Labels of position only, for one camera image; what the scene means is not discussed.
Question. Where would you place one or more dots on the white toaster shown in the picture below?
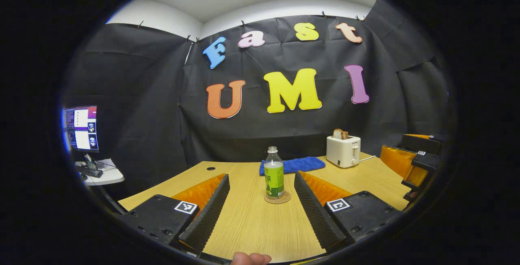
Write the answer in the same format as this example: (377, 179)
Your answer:
(341, 153)

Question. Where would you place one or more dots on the round cork coaster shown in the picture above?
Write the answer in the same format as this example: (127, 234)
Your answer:
(287, 198)

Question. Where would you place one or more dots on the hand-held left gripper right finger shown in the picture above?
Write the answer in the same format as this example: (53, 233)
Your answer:
(315, 216)

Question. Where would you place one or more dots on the black keyboard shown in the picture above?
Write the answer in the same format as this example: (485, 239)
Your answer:
(91, 172)

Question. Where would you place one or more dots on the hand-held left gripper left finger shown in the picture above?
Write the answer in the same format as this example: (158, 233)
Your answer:
(209, 216)

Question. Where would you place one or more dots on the computer monitor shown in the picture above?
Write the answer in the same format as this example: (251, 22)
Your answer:
(82, 129)

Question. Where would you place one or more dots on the blue towel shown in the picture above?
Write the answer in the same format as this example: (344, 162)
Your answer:
(302, 164)

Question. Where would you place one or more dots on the brown toast slice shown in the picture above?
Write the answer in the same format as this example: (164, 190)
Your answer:
(340, 134)

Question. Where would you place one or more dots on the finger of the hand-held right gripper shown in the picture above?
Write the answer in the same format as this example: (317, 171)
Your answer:
(396, 160)
(426, 144)

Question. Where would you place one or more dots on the white side table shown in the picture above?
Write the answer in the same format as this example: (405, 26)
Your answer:
(111, 175)

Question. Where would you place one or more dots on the green label water bottle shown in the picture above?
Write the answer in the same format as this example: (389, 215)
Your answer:
(274, 175)

